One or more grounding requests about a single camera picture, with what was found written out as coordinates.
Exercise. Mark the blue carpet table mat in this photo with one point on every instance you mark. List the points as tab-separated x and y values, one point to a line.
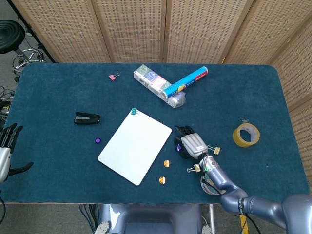
61	97

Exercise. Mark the woven folding screen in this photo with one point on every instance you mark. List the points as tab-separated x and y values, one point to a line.
134	29

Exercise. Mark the pale yellow binder clip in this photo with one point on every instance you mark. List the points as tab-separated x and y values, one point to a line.
196	167
216	150

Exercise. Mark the blue food wrap roll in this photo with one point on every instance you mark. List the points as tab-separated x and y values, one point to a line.
185	81

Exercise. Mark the pink binder clip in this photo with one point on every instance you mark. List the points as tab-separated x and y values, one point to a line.
112	77

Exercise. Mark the clear jar of binder clips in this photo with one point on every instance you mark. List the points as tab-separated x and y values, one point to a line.
206	189

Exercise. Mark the black stapler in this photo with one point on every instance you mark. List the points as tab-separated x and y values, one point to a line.
85	118

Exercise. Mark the orange round magnet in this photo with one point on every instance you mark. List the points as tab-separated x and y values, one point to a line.
162	180
166	163

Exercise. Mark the silver table leg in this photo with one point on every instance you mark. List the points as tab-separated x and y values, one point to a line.
211	214

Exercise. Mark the white printed cardboard box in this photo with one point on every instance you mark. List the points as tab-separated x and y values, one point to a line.
148	78

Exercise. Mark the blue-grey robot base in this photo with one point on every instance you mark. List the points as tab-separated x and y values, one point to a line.
151	218

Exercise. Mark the black metal pole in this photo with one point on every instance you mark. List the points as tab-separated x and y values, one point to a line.
31	31

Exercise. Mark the solid purple round magnet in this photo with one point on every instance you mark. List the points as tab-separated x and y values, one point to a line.
98	140

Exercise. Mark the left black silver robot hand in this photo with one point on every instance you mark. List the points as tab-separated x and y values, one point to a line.
3	158

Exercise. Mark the yellow packing tape roll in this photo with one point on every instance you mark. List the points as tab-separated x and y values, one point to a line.
237	140

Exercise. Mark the purple round magnet white mark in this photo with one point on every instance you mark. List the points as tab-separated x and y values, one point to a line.
179	147

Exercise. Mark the white magnetic board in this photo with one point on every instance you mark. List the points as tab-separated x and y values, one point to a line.
134	146

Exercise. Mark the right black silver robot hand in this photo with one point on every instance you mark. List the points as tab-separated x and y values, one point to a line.
193	145

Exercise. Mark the teal binder clip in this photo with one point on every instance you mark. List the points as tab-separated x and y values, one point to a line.
134	111

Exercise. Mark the black round stool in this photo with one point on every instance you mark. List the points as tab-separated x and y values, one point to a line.
9	35

